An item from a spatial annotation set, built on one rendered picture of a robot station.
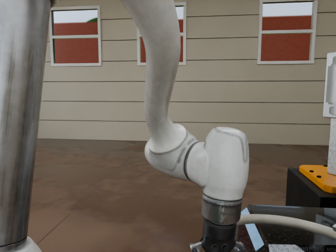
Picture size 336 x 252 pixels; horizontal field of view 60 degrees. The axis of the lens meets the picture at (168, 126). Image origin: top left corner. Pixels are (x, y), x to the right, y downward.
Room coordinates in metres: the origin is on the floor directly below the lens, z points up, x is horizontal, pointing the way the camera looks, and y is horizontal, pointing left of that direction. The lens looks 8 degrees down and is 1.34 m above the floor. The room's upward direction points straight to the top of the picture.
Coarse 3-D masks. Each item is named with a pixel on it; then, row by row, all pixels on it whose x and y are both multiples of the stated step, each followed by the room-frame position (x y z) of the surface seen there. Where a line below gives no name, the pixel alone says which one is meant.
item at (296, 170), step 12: (288, 168) 2.13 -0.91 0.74; (288, 180) 2.10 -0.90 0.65; (300, 180) 1.86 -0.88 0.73; (288, 192) 2.09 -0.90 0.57; (300, 192) 1.85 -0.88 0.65; (312, 192) 1.66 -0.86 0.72; (324, 192) 1.62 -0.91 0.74; (288, 204) 2.07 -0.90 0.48; (300, 204) 1.83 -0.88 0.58; (312, 204) 1.65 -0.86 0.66; (324, 204) 1.55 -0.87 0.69
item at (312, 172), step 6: (300, 168) 2.02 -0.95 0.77; (306, 168) 1.98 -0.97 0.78; (312, 168) 1.98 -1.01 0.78; (318, 168) 1.98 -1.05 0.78; (324, 168) 1.98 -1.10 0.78; (306, 174) 1.91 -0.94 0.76; (312, 174) 1.84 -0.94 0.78; (318, 174) 1.84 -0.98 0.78; (324, 174) 1.84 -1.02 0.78; (330, 174) 1.84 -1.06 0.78; (312, 180) 1.80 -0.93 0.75; (318, 180) 1.72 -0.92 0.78; (324, 180) 1.71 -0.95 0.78; (330, 180) 1.71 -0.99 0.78; (318, 186) 1.72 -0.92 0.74; (324, 186) 1.64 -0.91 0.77; (330, 186) 1.61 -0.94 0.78; (330, 192) 1.61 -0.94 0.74
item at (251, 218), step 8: (240, 216) 0.89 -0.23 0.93; (248, 216) 0.90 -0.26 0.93; (256, 216) 0.91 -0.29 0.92; (264, 216) 0.91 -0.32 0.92; (272, 216) 0.91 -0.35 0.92; (280, 216) 0.91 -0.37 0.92; (240, 224) 0.89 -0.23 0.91; (280, 224) 0.91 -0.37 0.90; (288, 224) 0.90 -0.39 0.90; (296, 224) 0.89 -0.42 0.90; (304, 224) 0.88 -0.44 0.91; (312, 224) 0.87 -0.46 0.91; (320, 224) 0.87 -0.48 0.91; (320, 232) 0.86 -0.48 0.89; (328, 232) 0.84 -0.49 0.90
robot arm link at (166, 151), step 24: (120, 0) 0.45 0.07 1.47; (144, 0) 0.43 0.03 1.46; (168, 0) 0.45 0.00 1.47; (144, 24) 0.46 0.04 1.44; (168, 24) 0.46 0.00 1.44; (168, 48) 0.48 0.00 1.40; (168, 72) 0.52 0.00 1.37; (144, 96) 0.62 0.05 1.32; (168, 96) 0.59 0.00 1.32; (168, 120) 0.68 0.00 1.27; (168, 144) 0.68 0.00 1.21; (192, 144) 0.69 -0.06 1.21; (168, 168) 0.69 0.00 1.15
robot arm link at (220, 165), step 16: (224, 128) 0.64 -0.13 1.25; (208, 144) 0.63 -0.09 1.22; (224, 144) 0.61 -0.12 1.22; (240, 144) 0.61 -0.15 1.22; (192, 160) 0.65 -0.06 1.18; (208, 160) 0.62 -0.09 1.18; (224, 160) 0.60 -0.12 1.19; (240, 160) 0.60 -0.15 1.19; (192, 176) 0.65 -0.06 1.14; (208, 176) 0.61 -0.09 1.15; (224, 176) 0.60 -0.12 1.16; (240, 176) 0.60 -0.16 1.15; (208, 192) 0.62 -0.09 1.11; (224, 192) 0.60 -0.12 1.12; (240, 192) 0.61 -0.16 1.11
